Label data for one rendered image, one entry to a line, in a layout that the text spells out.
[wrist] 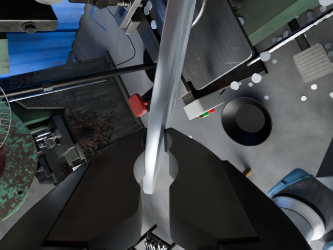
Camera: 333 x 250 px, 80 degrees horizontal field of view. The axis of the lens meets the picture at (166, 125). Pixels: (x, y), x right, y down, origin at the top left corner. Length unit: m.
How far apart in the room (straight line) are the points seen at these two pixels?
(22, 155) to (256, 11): 1.43
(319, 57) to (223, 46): 0.63
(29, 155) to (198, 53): 1.32
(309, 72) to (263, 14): 0.52
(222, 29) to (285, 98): 0.85
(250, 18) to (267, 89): 0.73
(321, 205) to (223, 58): 0.39
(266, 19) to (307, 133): 0.82
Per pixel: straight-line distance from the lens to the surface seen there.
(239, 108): 1.31
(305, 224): 0.56
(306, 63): 0.99
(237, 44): 0.38
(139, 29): 0.66
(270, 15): 0.51
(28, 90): 1.18
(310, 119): 1.21
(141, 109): 0.64
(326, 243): 0.64
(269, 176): 1.43
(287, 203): 0.56
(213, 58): 0.41
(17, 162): 1.54
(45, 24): 0.38
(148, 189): 0.16
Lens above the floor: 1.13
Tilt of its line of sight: 40 degrees down
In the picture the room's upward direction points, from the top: 116 degrees counter-clockwise
